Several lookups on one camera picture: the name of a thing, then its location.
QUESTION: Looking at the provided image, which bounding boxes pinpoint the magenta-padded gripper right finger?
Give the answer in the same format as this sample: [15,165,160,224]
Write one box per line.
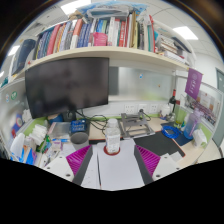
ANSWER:
[133,144,184,185]

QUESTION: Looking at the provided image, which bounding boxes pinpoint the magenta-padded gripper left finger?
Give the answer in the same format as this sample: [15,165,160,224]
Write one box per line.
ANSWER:
[44,144,95,187]

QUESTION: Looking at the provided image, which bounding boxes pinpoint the clear plastic water bottle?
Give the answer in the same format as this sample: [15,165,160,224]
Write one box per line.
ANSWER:
[104,118,122,155]

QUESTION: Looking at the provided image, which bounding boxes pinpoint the black desk mat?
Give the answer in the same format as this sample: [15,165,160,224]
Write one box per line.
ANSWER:
[89,130,187,158]

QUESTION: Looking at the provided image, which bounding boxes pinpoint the grey cup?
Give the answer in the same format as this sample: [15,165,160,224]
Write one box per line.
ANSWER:
[69,131,90,152]

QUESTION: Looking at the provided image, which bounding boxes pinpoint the small white paper sheet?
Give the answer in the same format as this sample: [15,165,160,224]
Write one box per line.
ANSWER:
[164,151,183,163]

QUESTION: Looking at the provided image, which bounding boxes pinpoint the blank white paper sheet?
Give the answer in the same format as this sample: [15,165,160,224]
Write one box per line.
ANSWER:
[96,138,148,191]

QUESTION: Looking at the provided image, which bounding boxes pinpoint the blue circuit board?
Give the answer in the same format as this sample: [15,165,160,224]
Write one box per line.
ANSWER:
[69,119,88,134]

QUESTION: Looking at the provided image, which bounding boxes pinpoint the clear plastic box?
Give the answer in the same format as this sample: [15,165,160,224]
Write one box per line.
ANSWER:
[48,121,73,139]

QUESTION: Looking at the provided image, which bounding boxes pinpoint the grey metal laptop stand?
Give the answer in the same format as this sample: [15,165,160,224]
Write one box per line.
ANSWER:
[119,112,156,139]

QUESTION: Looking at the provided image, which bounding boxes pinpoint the white tissue pack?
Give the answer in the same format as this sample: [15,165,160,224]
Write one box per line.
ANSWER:
[29,124,48,144]

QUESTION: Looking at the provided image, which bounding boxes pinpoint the small white container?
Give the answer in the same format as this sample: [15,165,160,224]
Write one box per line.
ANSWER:
[160,104,172,118]

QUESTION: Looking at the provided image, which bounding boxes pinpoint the purple tinted drink bottle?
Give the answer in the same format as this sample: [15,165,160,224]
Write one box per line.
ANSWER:
[183,109,203,140]

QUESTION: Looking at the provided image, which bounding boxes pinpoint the white tissue box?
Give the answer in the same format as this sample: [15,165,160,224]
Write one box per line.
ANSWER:
[193,128,208,148]

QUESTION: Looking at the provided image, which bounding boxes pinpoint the dark wine bottle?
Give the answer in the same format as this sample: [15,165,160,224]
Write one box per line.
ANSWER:
[169,89,178,113]

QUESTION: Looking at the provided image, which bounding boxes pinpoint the black computer monitor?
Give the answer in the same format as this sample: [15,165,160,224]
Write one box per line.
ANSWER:
[24,57,110,123]

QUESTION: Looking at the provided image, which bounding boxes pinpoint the group photo poster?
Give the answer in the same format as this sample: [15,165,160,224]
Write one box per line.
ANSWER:
[186,88,222,126]

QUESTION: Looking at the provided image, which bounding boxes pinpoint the grey door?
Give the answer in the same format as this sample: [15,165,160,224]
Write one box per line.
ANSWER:
[213,68,224,148]

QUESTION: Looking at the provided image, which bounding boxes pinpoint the purple pennant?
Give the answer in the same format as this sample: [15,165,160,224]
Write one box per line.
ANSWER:
[184,67,204,101]

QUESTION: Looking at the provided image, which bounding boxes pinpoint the coiled blue cable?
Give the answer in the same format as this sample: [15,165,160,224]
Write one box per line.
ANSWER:
[162,124,183,139]

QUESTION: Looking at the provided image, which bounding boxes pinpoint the black cables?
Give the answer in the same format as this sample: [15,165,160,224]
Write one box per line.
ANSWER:
[75,109,109,133]

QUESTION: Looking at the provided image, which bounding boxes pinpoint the white wall socket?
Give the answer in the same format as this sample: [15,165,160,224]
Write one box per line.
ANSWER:
[123,103,136,114]
[137,103,148,114]
[148,103,159,114]

